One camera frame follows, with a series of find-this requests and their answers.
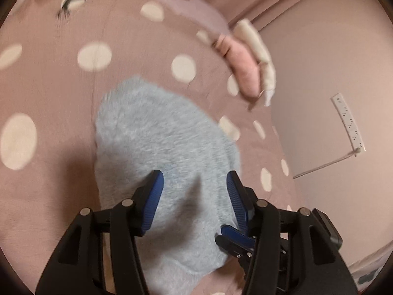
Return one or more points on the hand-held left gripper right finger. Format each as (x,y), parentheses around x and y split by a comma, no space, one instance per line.
(238,202)

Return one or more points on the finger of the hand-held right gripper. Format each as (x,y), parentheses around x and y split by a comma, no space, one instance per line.
(235,236)

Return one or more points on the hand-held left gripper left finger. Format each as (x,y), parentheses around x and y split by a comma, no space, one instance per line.
(152,202)

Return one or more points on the grey small sweater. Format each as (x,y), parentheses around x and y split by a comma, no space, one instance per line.
(159,135)

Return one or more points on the white printed cloth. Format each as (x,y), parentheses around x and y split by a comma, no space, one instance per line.
(367,272)

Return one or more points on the white power strip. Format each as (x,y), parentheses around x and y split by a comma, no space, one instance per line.
(350,126)

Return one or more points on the pink and white cloth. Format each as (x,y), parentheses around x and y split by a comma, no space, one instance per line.
(245,64)

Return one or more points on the pink polka dot printed blanket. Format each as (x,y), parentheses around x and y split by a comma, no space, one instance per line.
(55,76)

